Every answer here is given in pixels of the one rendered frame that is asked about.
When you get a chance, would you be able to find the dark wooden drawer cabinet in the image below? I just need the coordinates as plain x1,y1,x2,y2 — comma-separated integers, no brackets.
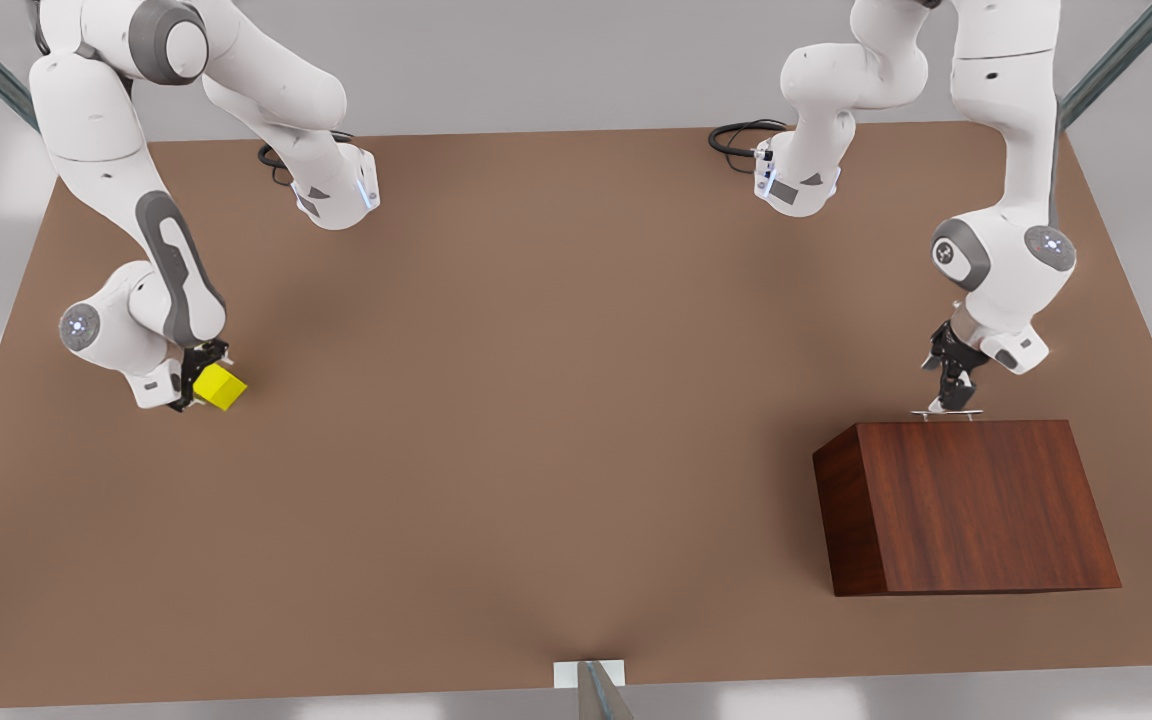
813,419,1123,598

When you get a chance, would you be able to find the silver frame post with foot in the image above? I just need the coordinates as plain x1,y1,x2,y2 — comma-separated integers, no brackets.
553,659,636,720

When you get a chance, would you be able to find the yellow cube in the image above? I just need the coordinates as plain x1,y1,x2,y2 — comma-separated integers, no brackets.
192,362,248,413

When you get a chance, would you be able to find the black cable loop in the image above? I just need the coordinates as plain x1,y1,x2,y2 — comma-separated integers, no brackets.
257,130,357,188
708,119,793,175

